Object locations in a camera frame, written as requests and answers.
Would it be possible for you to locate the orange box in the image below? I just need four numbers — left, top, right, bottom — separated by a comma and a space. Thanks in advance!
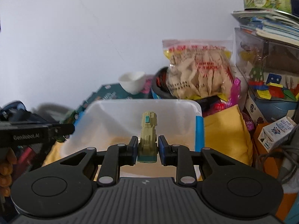
251, 123, 297, 221

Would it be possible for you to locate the bag of snacks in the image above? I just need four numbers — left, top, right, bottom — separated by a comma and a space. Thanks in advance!
162, 39, 234, 101

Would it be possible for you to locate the beige teal toy robot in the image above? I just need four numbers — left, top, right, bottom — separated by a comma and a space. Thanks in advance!
137, 111, 158, 163

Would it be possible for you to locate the translucent white plastic bin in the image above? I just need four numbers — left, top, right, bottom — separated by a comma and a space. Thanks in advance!
61, 100, 205, 179

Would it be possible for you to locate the green toy car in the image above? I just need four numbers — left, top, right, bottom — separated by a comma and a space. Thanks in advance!
56, 110, 79, 143

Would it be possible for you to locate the white bowl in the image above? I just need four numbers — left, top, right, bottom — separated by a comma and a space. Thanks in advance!
119, 71, 146, 95

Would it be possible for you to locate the clear box of blocks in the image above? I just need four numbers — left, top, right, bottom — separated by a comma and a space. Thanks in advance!
235, 28, 298, 124

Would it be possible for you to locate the yellow cloth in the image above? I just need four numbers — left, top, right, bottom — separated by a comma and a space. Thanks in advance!
41, 104, 254, 185

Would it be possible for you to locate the gloved left hand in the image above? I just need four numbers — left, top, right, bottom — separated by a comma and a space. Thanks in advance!
0, 148, 17, 197

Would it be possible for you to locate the small white carton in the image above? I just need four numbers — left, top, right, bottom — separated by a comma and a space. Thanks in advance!
258, 116, 296, 153

